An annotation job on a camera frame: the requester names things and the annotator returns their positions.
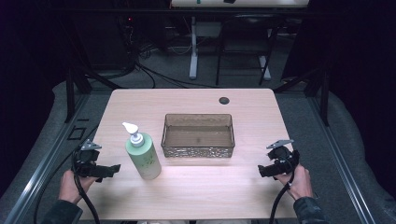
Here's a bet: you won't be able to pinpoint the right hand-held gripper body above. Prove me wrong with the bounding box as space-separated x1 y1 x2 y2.
266 139 301 175

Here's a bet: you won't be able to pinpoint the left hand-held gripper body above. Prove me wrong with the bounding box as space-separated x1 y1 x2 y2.
71 139 103 179

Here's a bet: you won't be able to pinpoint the green pump dispenser bottle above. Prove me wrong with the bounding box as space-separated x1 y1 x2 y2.
121 121 163 181

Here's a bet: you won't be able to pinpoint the clear brown plastic basket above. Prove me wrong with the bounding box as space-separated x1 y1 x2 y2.
161 113 235 159

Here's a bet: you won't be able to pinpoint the person's right hand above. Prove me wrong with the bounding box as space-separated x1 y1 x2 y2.
274 163 314 202

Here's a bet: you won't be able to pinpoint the person's left hand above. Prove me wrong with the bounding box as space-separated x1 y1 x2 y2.
59 169 98 205

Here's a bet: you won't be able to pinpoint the black metal stand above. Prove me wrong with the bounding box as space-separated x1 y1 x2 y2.
64 60 125 124
274 66 331 127

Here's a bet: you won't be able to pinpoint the white desk leg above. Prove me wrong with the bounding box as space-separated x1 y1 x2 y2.
258 29 272 81
189 17 200 80

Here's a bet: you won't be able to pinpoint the black metal chair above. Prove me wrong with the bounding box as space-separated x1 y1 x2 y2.
215 13 283 87

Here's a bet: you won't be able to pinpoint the white background desk top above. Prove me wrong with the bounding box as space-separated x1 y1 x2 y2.
170 0 311 9

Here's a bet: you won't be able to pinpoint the thick black left gripper cable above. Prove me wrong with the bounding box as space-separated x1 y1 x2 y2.
71 150 102 224

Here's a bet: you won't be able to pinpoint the thick black gripper cable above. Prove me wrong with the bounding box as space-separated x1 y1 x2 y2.
71 150 102 224
268 172 297 224

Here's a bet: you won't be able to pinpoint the thick black right gripper cable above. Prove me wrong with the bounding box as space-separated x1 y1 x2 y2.
268 172 297 224

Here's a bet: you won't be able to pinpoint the thin black cable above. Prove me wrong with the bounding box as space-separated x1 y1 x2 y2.
33 124 101 224

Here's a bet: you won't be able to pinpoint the black floor cables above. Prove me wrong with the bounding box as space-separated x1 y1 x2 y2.
134 60 219 90

